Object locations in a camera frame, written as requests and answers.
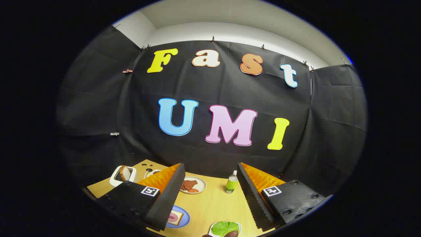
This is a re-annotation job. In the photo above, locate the small white plate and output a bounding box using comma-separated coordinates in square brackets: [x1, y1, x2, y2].
[208, 222, 242, 237]

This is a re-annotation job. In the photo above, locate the green label plastic bottle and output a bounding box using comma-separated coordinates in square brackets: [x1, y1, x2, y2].
[224, 170, 238, 194]

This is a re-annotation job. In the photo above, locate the white toaster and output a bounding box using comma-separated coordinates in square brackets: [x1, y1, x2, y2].
[110, 166, 137, 188]

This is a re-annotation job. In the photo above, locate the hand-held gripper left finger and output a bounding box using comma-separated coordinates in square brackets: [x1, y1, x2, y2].
[95, 163, 186, 231]

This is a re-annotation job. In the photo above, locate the green lettuce leaf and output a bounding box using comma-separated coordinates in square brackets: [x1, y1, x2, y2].
[211, 222, 240, 237]

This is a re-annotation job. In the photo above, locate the blue plate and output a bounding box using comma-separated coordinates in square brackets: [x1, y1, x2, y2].
[165, 205, 190, 228]

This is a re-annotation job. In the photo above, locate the white bread slice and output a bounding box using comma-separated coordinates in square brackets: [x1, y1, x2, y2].
[119, 165, 131, 182]

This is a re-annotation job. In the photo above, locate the square toast slice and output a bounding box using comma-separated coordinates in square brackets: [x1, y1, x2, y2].
[168, 210, 184, 226]

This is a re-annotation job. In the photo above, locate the white round plate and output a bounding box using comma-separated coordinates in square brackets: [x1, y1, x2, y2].
[180, 176, 207, 195]

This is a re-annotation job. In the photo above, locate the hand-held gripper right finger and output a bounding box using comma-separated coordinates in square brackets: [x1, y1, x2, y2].
[237, 162, 333, 231]

